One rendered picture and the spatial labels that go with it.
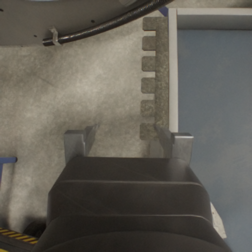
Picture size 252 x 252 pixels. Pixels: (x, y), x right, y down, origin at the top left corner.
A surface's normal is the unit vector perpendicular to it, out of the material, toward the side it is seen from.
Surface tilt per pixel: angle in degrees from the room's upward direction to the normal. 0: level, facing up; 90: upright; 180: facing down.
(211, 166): 0
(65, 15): 90
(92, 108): 0
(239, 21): 90
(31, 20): 90
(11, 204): 0
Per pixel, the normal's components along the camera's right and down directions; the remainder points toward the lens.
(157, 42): -0.09, -0.15
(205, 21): -0.04, 0.99
